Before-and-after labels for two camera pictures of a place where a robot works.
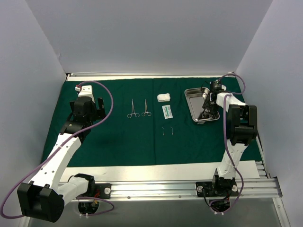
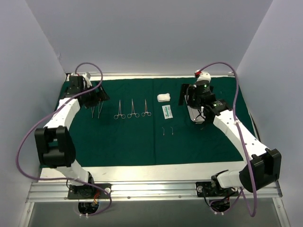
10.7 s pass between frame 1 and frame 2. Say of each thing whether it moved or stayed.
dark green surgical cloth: stayed
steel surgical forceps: stayed
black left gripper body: moved
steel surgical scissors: stayed
